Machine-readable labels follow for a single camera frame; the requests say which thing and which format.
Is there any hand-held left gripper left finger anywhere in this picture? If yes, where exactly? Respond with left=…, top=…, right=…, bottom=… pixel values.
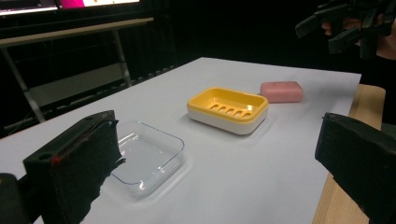
left=22, top=109, right=126, bottom=224

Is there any yellow and white soap dish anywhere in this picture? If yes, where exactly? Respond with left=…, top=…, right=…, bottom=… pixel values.
left=186, top=86, right=270, bottom=136

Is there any white table sheet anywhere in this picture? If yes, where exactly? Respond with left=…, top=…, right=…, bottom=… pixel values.
left=0, top=56, right=362, bottom=224

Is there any pink soap bar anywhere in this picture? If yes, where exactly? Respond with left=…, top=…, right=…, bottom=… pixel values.
left=260, top=80, right=304, bottom=105

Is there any metal frame side table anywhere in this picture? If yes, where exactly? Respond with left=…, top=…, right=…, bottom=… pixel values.
left=0, top=16, right=155, bottom=124

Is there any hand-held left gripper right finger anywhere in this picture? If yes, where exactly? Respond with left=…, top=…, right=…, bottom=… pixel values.
left=314, top=112, right=396, bottom=224

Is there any clear plastic soap dish lid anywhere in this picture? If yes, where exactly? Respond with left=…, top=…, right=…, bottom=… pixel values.
left=109, top=119, right=186, bottom=198

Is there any monitor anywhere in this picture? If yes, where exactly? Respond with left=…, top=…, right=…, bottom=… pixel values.
left=0, top=0, right=141, bottom=17

